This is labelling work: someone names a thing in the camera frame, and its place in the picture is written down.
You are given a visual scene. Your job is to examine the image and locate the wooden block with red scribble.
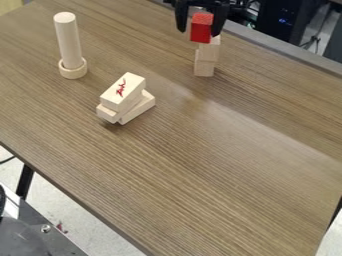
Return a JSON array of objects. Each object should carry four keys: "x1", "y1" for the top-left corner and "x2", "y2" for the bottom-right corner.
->
[{"x1": 98, "y1": 71, "x2": 147, "y2": 113}]

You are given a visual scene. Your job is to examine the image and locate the flat wooden block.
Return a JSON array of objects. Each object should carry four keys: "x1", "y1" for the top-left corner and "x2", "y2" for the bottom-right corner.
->
[
  {"x1": 116, "y1": 89, "x2": 158, "y2": 126},
  {"x1": 94, "y1": 90, "x2": 145, "y2": 125}
]

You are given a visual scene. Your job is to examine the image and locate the wooden cylinder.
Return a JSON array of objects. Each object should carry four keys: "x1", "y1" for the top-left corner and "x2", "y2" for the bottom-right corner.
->
[{"x1": 52, "y1": 11, "x2": 86, "y2": 70}]

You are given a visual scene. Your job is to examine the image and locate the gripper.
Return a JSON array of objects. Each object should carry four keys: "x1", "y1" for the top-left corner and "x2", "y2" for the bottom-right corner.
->
[{"x1": 172, "y1": 0, "x2": 233, "y2": 38}]

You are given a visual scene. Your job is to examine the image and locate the grey metal plate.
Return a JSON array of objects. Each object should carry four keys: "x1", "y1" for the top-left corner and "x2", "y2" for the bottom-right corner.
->
[{"x1": 0, "y1": 185, "x2": 91, "y2": 256}]

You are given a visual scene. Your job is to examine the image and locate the wooden ring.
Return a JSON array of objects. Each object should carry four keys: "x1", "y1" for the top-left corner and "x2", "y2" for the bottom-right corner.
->
[{"x1": 57, "y1": 57, "x2": 90, "y2": 80}]

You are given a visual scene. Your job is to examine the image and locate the small wooden block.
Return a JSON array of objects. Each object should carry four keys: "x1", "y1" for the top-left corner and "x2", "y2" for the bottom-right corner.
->
[
  {"x1": 207, "y1": 34, "x2": 222, "y2": 47},
  {"x1": 193, "y1": 42, "x2": 221, "y2": 63},
  {"x1": 192, "y1": 59, "x2": 217, "y2": 78}
]

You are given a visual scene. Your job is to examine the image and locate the black computer tower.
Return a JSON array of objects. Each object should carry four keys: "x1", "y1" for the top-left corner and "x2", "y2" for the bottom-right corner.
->
[{"x1": 256, "y1": 0, "x2": 324, "y2": 45}]

